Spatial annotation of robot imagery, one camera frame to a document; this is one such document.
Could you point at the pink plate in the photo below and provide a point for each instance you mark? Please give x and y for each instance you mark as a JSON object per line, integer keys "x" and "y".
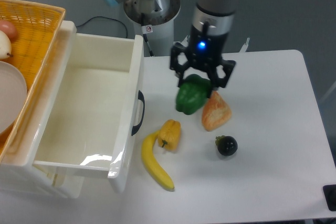
{"x": 13, "y": 94}

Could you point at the triangular bread pastry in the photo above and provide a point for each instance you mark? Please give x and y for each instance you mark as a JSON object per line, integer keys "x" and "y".
{"x": 216, "y": 112}

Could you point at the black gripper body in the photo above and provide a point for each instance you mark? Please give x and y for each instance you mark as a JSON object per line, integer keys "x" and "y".
{"x": 204, "y": 51}

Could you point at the black object at table edge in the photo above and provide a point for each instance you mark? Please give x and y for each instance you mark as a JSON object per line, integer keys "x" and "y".
{"x": 329, "y": 193}

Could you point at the green bell pepper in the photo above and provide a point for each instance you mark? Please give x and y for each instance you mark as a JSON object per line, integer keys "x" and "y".
{"x": 192, "y": 94}

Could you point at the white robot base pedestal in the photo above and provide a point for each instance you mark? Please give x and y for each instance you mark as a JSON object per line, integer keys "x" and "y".
{"x": 154, "y": 21}

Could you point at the white drawer cabinet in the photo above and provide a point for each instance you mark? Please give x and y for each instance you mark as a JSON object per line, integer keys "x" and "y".
{"x": 18, "y": 169}

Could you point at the open white upper drawer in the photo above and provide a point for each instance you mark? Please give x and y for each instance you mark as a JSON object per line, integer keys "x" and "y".
{"x": 98, "y": 110}

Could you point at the orange woven basket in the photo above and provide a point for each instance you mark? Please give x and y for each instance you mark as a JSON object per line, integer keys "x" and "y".
{"x": 38, "y": 25}

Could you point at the yellow banana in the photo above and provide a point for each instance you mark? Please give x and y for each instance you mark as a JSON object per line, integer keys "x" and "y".
{"x": 151, "y": 164}

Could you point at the red apple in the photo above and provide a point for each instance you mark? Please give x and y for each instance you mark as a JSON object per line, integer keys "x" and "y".
{"x": 9, "y": 29}

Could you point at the yellow bell pepper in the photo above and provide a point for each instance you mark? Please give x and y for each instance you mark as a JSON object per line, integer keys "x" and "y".
{"x": 169, "y": 135}

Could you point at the dark purple mangosteen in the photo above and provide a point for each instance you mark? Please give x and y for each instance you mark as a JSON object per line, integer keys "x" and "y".
{"x": 226, "y": 145}

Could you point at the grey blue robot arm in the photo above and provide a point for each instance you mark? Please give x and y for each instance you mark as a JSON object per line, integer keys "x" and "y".
{"x": 210, "y": 26}

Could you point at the pale pear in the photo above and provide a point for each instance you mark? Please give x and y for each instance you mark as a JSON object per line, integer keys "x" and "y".
{"x": 5, "y": 46}

